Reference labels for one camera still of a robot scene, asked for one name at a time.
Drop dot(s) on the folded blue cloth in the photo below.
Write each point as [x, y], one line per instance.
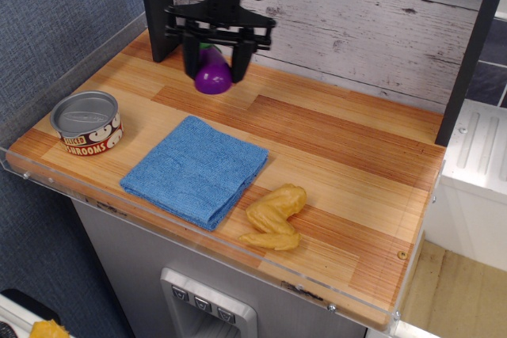
[196, 173]

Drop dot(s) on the white toy appliance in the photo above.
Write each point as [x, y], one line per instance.
[467, 214]

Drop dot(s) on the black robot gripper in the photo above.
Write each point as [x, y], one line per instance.
[223, 22]

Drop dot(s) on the purple toy eggplant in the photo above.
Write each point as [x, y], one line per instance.
[214, 74]

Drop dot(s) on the grey cabinet with dispenser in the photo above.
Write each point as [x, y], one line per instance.
[169, 287]

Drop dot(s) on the yellow object bottom left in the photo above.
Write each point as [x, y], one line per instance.
[48, 329]

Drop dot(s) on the clear acrylic table guard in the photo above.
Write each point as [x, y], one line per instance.
[368, 166]

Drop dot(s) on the right black vertical post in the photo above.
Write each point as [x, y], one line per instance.
[475, 45]

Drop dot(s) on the sliced mushrooms tin can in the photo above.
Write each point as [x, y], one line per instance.
[87, 123]

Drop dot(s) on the yellow toy chicken wing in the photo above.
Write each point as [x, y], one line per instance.
[270, 214]

